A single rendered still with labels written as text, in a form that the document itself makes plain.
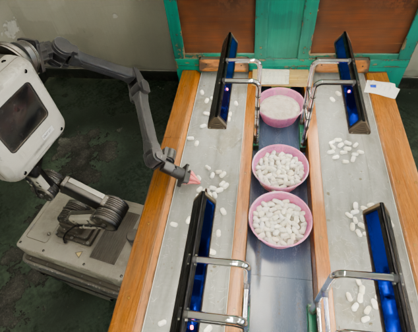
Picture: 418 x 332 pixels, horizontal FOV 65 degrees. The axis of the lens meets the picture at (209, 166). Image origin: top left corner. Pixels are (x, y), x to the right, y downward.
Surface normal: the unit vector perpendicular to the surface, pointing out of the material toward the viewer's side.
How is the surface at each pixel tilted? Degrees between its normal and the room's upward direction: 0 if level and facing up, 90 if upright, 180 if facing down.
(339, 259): 0
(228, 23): 90
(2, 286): 0
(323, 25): 90
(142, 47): 90
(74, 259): 2
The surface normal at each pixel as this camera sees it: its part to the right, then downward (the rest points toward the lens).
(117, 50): -0.15, 0.79
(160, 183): -0.08, -0.61
